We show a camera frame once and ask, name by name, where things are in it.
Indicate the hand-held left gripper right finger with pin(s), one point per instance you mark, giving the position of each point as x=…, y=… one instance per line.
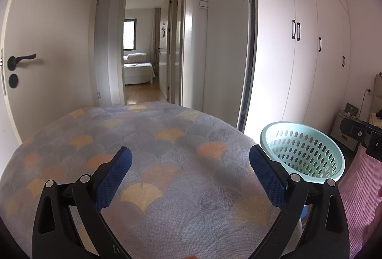
x=268, y=178

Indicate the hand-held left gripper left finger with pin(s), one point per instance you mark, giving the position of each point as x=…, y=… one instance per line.
x=116, y=175

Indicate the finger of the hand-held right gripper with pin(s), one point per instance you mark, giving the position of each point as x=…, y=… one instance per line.
x=371, y=139

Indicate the teal perforated plastic basket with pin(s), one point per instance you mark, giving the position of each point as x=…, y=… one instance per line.
x=298, y=148

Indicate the white nightstand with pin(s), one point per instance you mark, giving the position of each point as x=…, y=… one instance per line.
x=338, y=127

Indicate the dark device on nightstand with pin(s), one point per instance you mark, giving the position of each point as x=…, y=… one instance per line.
x=350, y=108

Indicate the white wardrobe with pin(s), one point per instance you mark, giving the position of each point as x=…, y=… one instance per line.
x=313, y=82

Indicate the white bed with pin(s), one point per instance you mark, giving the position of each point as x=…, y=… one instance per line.
x=138, y=73

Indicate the white hallway door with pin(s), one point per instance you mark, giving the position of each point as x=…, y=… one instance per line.
x=164, y=67

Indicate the white pillow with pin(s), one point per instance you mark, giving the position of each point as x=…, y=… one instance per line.
x=137, y=58

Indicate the black round door lock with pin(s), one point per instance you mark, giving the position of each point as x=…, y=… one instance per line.
x=13, y=81

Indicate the window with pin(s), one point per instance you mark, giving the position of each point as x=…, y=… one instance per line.
x=129, y=35

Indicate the white sliding door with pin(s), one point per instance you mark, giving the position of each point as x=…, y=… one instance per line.
x=220, y=38

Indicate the white light switch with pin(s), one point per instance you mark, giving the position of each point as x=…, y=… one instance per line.
x=203, y=4

